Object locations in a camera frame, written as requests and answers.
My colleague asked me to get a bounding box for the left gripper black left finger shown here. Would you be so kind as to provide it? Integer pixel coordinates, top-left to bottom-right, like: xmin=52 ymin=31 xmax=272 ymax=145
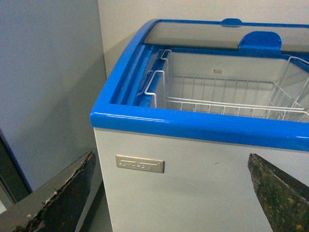
xmin=0 ymin=151 xmax=96 ymax=232

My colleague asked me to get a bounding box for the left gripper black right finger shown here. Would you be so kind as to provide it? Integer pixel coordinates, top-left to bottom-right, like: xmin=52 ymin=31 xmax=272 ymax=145
xmin=248 ymin=153 xmax=309 ymax=232

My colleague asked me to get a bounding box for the sliding glass freezer lid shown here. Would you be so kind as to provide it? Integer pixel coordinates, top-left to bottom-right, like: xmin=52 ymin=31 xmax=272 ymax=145
xmin=144 ymin=23 xmax=309 ymax=53

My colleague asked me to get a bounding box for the white chest freezer blue rim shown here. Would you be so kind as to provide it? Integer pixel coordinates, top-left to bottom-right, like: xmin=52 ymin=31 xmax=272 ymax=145
xmin=90 ymin=19 xmax=309 ymax=232

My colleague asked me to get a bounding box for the rear sliding glass lid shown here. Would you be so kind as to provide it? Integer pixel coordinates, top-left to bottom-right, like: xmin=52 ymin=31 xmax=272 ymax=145
xmin=155 ymin=18 xmax=309 ymax=29

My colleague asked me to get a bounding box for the white wire freezer basket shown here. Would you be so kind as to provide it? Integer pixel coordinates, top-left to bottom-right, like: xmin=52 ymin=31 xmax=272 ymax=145
xmin=134 ymin=49 xmax=291 ymax=119

